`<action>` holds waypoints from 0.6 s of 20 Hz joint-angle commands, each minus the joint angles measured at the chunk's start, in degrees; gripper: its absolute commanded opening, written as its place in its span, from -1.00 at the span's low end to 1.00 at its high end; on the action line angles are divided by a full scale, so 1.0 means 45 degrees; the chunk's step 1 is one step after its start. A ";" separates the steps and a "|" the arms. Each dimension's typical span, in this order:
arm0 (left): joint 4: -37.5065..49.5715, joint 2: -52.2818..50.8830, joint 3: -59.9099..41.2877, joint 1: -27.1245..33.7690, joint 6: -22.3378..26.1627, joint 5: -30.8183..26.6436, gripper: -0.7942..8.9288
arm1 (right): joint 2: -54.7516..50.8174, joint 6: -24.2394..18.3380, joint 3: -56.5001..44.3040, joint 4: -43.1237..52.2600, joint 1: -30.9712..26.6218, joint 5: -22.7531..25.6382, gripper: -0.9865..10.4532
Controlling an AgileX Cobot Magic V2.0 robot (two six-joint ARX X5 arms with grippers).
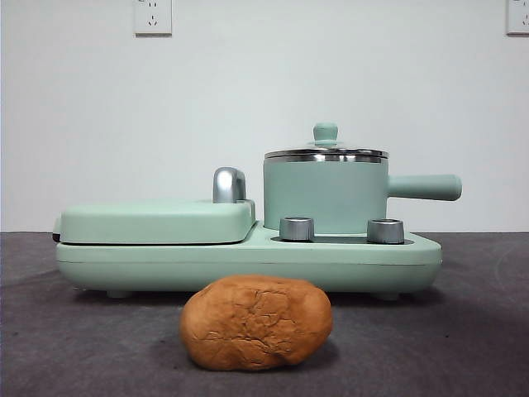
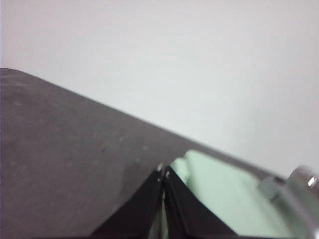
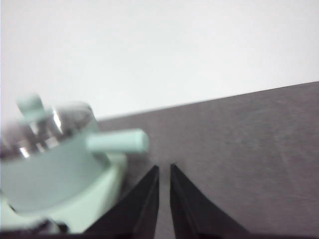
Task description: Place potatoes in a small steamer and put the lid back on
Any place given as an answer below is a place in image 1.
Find glass lid with green knob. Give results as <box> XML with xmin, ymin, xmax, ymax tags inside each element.
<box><xmin>264</xmin><ymin>122</ymin><xmax>389</xmax><ymax>159</ymax></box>

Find chrome griddle handle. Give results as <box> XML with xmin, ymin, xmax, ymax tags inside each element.
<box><xmin>212</xmin><ymin>166</ymin><xmax>249</xmax><ymax>204</ymax></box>

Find mint green cooker base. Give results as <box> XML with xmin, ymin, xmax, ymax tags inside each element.
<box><xmin>55</xmin><ymin>220</ymin><xmax>443</xmax><ymax>299</ymax></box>

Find brown potato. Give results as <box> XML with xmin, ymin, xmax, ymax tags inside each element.
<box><xmin>179</xmin><ymin>274</ymin><xmax>334</xmax><ymax>371</ymax></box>

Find mint green handled pot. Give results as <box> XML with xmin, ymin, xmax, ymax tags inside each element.
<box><xmin>262</xmin><ymin>154</ymin><xmax>463</xmax><ymax>232</ymax></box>

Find mint green griddle cover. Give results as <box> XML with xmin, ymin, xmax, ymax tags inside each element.
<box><xmin>53</xmin><ymin>198</ymin><xmax>258</xmax><ymax>246</ymax></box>

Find silver control knob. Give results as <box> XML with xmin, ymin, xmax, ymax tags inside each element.
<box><xmin>279</xmin><ymin>216</ymin><xmax>316</xmax><ymax>242</ymax></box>
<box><xmin>366</xmin><ymin>218</ymin><xmax>405</xmax><ymax>244</ymax></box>

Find white wall socket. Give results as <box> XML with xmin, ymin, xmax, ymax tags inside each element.
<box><xmin>132</xmin><ymin>0</ymin><xmax>173</xmax><ymax>36</ymax></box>
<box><xmin>506</xmin><ymin>0</ymin><xmax>529</xmax><ymax>36</ymax></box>

